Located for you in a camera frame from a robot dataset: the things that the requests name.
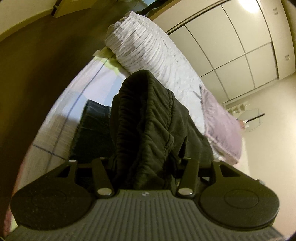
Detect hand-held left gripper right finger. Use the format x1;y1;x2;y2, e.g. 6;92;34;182
176;159;241;197

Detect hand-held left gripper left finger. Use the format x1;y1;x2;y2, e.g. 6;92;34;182
50;157;115;198

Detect black pants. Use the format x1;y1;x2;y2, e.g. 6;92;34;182
109;70;214;192

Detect mauve velvet pillow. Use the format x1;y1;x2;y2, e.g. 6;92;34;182
200;88;243;164

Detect checkered bed sheet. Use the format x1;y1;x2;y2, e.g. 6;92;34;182
14;47;130;186

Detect white tiered shelf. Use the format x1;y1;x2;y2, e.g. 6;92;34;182
228;104;249;116

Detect oval mirror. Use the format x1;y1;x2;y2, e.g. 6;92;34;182
240;108;265;132

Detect striped white duvet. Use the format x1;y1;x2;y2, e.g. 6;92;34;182
105;10;206;139

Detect cream wardrobe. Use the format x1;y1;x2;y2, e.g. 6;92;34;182
150;0;296;105

